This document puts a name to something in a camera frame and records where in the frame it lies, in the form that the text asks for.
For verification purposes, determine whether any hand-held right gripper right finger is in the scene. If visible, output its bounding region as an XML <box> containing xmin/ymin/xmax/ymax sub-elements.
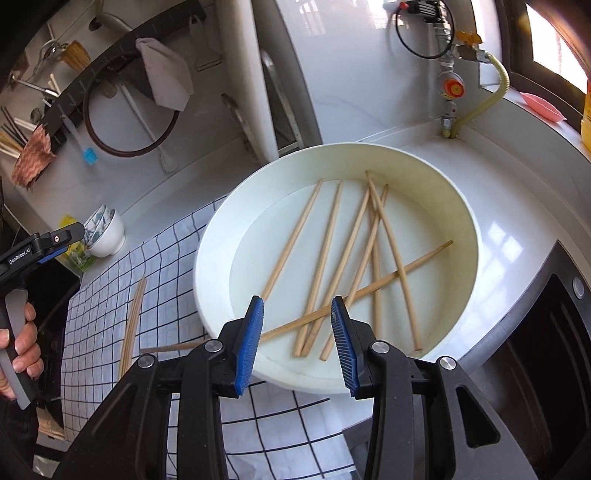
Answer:
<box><xmin>331</xmin><ymin>295</ymin><xmax>539</xmax><ymax>480</ymax></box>

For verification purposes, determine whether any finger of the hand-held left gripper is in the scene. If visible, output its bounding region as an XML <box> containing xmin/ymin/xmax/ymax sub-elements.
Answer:
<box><xmin>39</xmin><ymin>247</ymin><xmax>72</xmax><ymax>266</ymax></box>

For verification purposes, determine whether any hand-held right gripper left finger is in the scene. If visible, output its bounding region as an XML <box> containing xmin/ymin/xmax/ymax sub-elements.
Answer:
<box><xmin>60</xmin><ymin>295</ymin><xmax>265</xmax><ymax>480</ymax></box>

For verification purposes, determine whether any group of wooden chopsticks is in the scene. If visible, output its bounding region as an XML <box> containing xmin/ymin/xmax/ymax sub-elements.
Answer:
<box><xmin>260</xmin><ymin>171</ymin><xmax>454</xmax><ymax>361</ymax></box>

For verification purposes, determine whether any chopsticks pair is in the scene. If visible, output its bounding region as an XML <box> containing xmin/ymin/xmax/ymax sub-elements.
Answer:
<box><xmin>119</xmin><ymin>276</ymin><xmax>147</xmax><ymax>379</ymax></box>

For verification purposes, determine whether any cream round basin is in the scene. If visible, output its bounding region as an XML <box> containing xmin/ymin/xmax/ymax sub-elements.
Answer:
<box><xmin>193</xmin><ymin>143</ymin><xmax>481</xmax><ymax>395</ymax></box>

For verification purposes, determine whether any person's left hand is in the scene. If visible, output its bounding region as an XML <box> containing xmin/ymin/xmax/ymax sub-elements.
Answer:
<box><xmin>0</xmin><ymin>302</ymin><xmax>44</xmax><ymax>377</ymax></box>

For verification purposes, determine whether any yellow green seasoning bag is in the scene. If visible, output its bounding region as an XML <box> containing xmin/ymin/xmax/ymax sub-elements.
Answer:
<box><xmin>58</xmin><ymin>215</ymin><xmax>98</xmax><ymax>273</ymax></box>

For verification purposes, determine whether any blue floral bowl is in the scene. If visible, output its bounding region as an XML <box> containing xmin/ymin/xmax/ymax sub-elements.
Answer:
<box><xmin>90</xmin><ymin>208</ymin><xmax>116</xmax><ymax>241</ymax></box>
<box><xmin>83</xmin><ymin>205</ymin><xmax>112</xmax><ymax>245</ymax></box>

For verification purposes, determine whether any plain white bowl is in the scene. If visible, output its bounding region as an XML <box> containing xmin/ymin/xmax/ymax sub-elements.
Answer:
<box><xmin>88</xmin><ymin>210</ymin><xmax>126</xmax><ymax>258</ymax></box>

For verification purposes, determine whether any white blue checked cloth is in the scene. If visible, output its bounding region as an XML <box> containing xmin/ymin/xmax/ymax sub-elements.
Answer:
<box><xmin>60</xmin><ymin>196</ymin><xmax>370</xmax><ymax>480</ymax></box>

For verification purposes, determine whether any patterned pot holder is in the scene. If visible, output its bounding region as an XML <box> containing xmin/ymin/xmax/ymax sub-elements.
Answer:
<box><xmin>10</xmin><ymin>124</ymin><xmax>55</xmax><ymax>191</ymax></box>

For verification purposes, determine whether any blue-tipped brush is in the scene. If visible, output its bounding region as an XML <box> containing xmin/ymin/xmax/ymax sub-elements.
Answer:
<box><xmin>60</xmin><ymin>115</ymin><xmax>99</xmax><ymax>167</ymax></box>

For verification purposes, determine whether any bundle of dark chopsticks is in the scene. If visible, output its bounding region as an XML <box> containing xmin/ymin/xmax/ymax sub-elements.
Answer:
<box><xmin>0</xmin><ymin>106</ymin><xmax>28</xmax><ymax>160</ymax></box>

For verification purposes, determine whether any straw brush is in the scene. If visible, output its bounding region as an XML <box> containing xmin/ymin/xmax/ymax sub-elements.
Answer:
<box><xmin>62</xmin><ymin>41</ymin><xmax>92</xmax><ymax>73</ymax></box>

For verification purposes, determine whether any black gas stove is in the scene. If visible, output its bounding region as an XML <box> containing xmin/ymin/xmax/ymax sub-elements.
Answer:
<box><xmin>462</xmin><ymin>240</ymin><xmax>591</xmax><ymax>480</ymax></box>

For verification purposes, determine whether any grey hanging cloth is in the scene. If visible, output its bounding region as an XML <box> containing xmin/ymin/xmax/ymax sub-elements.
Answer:
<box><xmin>135</xmin><ymin>37</ymin><xmax>195</xmax><ymax>112</ymax></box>

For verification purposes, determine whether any pink dish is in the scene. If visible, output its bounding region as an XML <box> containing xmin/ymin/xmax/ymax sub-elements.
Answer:
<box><xmin>521</xmin><ymin>92</ymin><xmax>568</xmax><ymax>123</ymax></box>

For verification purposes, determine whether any gas pipe with valves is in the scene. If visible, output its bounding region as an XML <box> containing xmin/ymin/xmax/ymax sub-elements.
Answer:
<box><xmin>397</xmin><ymin>0</ymin><xmax>492</xmax><ymax>139</ymax></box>

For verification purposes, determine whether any yellow bottle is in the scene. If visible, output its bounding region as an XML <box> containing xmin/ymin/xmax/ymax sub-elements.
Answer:
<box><xmin>579</xmin><ymin>78</ymin><xmax>591</xmax><ymax>153</ymax></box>

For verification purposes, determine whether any window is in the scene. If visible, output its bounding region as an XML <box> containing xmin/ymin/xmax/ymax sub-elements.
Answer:
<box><xmin>501</xmin><ymin>0</ymin><xmax>591</xmax><ymax>114</ymax></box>

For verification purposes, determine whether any dark round ring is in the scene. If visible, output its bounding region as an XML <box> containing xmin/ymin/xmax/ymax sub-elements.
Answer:
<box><xmin>85</xmin><ymin>51</ymin><xmax>182</xmax><ymax>158</ymax></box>

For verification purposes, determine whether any white long-handled spoon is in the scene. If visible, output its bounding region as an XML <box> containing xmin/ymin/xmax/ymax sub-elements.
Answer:
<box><xmin>119</xmin><ymin>85</ymin><xmax>180</xmax><ymax>174</ymax></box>

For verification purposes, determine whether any black hook rail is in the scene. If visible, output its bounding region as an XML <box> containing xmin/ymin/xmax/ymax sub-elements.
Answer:
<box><xmin>37</xmin><ymin>0</ymin><xmax>207</xmax><ymax>155</ymax></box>

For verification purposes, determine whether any yellow gas hose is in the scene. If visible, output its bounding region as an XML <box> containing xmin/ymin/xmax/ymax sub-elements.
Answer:
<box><xmin>442</xmin><ymin>53</ymin><xmax>511</xmax><ymax>139</ymax></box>

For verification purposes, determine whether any black cable loop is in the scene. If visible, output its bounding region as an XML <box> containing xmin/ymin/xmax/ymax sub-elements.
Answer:
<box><xmin>394</xmin><ymin>7</ymin><xmax>448</xmax><ymax>59</ymax></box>

